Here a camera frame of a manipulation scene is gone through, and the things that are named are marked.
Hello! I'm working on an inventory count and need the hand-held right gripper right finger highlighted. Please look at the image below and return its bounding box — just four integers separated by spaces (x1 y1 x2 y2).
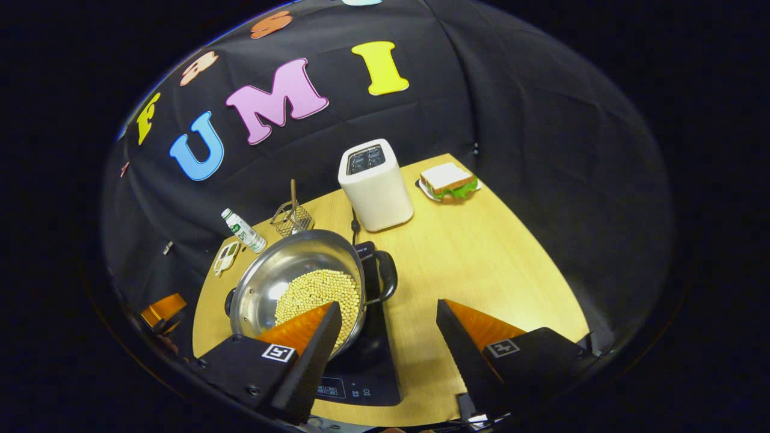
436 299 601 422

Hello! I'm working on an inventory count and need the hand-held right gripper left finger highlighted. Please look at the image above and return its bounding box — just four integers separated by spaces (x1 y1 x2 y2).
194 301 343 425

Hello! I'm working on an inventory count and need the black induction cooktop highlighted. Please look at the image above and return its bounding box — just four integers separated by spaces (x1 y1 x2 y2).
313 241 402 408

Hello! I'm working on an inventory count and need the pile of yellow soybeans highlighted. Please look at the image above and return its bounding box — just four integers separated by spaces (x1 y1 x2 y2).
275 269 362 349

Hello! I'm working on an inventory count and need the stainless steel pot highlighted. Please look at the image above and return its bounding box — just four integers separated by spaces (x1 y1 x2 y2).
224 229 399 360

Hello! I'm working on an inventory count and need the white divided bean dish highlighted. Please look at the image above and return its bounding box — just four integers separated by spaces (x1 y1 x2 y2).
212 241 241 277

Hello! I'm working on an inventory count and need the white drink bottle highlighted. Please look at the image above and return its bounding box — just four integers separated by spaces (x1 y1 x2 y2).
220 208 268 254

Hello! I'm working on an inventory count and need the small white plate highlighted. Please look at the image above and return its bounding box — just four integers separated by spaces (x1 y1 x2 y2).
416 178 483 203

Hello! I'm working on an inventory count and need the sandwich with lettuce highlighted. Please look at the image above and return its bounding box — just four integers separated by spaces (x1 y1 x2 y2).
420 162 479 201

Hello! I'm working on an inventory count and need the white toaster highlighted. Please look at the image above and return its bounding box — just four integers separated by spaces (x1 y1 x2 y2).
337 139 414 233

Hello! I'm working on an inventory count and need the wire utensil holder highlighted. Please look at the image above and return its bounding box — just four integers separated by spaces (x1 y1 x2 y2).
270 200 315 238

